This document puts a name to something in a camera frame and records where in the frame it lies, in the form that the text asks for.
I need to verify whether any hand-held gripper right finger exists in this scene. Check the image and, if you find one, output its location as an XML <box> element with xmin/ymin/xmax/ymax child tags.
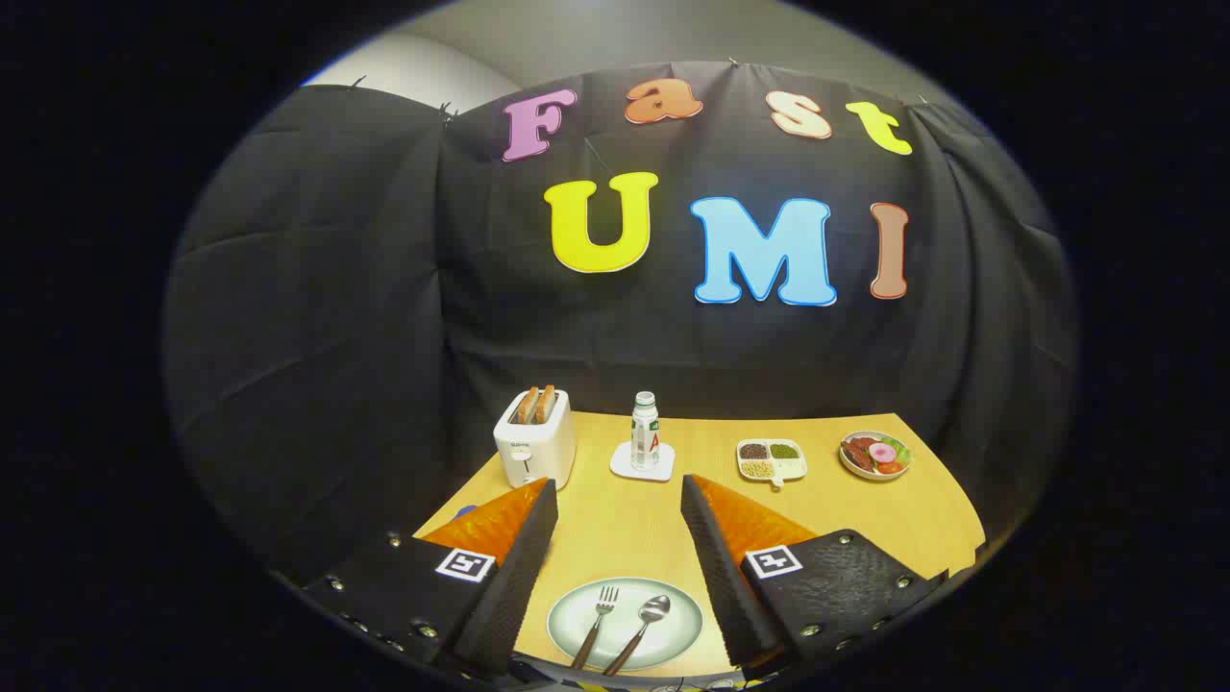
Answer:
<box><xmin>680</xmin><ymin>474</ymin><xmax>950</xmax><ymax>671</ymax></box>

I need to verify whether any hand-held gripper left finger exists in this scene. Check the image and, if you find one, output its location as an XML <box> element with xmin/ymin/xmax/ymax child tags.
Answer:
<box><xmin>303</xmin><ymin>478</ymin><xmax>560</xmax><ymax>679</ymax></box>

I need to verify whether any wooden handled metal spoon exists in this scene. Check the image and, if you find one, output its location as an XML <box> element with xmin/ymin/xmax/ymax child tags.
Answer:
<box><xmin>603</xmin><ymin>594</ymin><xmax>672</xmax><ymax>677</ymax></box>

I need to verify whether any wooden handled metal fork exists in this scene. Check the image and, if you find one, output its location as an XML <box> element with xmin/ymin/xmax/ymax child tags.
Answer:
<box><xmin>570</xmin><ymin>586</ymin><xmax>620</xmax><ymax>671</ymax></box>

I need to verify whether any pale green plate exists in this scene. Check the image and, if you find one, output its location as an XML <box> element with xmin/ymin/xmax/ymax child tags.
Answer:
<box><xmin>546</xmin><ymin>577</ymin><xmax>705</xmax><ymax>673</ymax></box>

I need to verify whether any white toaster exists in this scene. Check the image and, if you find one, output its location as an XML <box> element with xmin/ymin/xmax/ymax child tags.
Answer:
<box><xmin>493</xmin><ymin>389</ymin><xmax>578</xmax><ymax>491</ymax></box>

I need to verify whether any white divided snack tray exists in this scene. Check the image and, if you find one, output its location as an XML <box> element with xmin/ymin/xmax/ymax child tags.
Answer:
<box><xmin>736</xmin><ymin>438</ymin><xmax>808</xmax><ymax>489</ymax></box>

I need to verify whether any white square coaster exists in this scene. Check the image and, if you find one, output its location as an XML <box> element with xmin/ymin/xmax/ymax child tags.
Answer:
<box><xmin>609</xmin><ymin>440</ymin><xmax>677</xmax><ymax>483</ymax></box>

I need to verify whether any small plastic drink bottle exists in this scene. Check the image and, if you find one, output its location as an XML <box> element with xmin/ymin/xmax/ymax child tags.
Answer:
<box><xmin>630</xmin><ymin>391</ymin><xmax>661</xmax><ymax>472</ymax></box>

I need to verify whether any white food plate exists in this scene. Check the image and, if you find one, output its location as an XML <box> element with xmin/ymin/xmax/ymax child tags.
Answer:
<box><xmin>838</xmin><ymin>431</ymin><xmax>912</xmax><ymax>482</ymax></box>

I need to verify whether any black backdrop cloth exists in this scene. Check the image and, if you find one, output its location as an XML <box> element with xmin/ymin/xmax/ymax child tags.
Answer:
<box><xmin>163</xmin><ymin>60</ymin><xmax>1082</xmax><ymax>578</ymax></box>

